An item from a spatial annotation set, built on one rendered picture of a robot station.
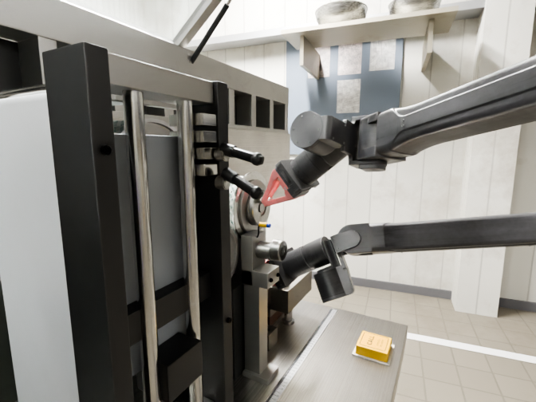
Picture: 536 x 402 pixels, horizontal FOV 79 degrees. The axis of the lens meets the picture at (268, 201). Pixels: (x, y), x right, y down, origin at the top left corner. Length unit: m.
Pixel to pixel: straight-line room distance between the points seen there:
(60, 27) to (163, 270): 0.58
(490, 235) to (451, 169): 2.58
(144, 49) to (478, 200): 2.68
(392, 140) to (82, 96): 0.37
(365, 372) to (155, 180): 0.62
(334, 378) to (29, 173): 0.65
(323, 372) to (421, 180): 2.62
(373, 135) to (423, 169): 2.71
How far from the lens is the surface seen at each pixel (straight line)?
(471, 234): 0.68
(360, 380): 0.78
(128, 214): 0.31
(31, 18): 0.79
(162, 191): 0.34
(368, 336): 0.88
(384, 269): 3.42
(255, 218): 0.64
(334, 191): 3.29
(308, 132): 0.50
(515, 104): 0.38
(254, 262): 0.64
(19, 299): 0.61
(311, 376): 0.77
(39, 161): 0.49
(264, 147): 1.38
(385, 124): 0.50
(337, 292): 0.66
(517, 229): 0.70
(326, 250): 0.67
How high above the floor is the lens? 1.37
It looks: 9 degrees down
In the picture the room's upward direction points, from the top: straight up
